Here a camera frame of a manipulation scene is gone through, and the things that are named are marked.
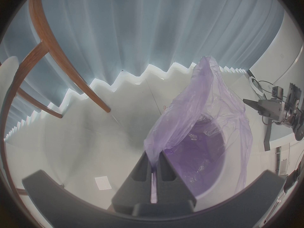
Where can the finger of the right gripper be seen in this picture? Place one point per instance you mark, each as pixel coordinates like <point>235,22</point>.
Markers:
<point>257,106</point>

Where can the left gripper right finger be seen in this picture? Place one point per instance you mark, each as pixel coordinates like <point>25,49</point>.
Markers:
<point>175,189</point>

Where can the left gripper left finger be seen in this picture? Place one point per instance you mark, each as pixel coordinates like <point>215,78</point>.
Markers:
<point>129,191</point>

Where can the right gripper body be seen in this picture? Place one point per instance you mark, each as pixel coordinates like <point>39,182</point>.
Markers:
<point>275,110</point>

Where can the purple plastic bag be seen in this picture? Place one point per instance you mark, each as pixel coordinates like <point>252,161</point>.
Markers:
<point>180,117</point>

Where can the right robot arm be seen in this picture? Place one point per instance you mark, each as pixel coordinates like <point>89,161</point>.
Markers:
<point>293,96</point>

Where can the white trash bin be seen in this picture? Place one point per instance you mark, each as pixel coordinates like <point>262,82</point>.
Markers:
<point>215,185</point>

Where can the white rimmed grey tray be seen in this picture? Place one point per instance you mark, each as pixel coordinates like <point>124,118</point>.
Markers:
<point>251,82</point>

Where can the wooden chair with white cushions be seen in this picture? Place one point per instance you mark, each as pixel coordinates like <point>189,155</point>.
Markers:
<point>95,97</point>

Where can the pale blue curtain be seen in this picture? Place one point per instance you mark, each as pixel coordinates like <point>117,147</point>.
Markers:
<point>142,27</point>

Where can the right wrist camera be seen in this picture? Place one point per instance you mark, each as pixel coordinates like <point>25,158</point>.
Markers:
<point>277,92</point>

